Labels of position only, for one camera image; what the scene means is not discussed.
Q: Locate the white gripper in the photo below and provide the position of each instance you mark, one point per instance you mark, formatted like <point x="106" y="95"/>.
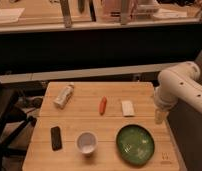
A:
<point x="160" y="116"/>

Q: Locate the green ceramic bowl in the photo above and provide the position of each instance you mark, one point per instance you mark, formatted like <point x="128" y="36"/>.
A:
<point x="135" y="144"/>

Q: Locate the white ceramic cup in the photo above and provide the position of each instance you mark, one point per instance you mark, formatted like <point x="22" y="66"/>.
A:
<point x="86" y="143"/>

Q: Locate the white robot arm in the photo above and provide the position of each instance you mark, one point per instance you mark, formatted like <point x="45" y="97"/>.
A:
<point x="177" y="82"/>

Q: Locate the orange carrot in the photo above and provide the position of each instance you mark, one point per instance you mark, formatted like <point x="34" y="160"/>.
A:
<point x="102" y="106"/>

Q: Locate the black office chair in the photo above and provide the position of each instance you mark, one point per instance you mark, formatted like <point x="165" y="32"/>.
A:
<point x="9" y="113"/>

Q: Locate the white paper sheet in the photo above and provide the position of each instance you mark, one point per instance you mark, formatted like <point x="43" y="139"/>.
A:
<point x="10" y="15"/>

